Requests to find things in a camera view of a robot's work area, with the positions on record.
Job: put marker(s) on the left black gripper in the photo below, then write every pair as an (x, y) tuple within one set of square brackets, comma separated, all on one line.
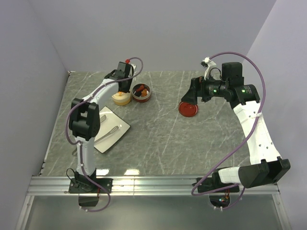
[(127, 89)]

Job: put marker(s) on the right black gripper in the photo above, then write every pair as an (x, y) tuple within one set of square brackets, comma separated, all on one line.
[(198, 87)]

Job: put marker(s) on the cream round lid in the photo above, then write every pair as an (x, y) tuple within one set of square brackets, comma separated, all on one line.
[(122, 94)]

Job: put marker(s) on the red round lid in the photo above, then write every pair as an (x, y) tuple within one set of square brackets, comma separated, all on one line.
[(187, 110)]

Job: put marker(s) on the dark seaweed roll food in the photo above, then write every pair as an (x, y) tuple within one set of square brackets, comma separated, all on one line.
[(137, 94)]

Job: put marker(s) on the red sausage food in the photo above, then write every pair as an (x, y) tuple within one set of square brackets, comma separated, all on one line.
[(140, 88)]

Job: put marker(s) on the orange fried food piece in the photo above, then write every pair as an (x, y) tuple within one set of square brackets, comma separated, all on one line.
[(144, 93)]

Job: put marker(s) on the metal tongs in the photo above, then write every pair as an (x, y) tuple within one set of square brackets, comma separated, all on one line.
[(112, 131)]

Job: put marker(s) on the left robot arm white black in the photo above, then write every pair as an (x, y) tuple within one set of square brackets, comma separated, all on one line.
[(83, 121)]

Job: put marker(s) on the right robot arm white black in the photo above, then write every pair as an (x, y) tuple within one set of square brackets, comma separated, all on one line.
[(266, 164)]

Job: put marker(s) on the yellow lunch container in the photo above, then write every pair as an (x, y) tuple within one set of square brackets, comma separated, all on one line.
[(121, 101)]

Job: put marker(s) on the red steel lunch container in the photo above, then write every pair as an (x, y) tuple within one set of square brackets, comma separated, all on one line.
[(141, 99)]

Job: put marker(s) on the white square plate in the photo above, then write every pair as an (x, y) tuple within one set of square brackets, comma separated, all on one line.
[(111, 121)]

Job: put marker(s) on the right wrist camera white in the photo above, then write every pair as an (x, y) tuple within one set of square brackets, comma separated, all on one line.
[(209, 65)]

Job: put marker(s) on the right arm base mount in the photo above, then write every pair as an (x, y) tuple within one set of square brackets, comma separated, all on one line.
[(208, 184)]

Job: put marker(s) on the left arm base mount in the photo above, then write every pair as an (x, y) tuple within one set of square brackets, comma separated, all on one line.
[(87, 187)]

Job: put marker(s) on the aluminium rail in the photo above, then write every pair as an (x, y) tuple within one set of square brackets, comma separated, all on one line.
[(162, 185)]

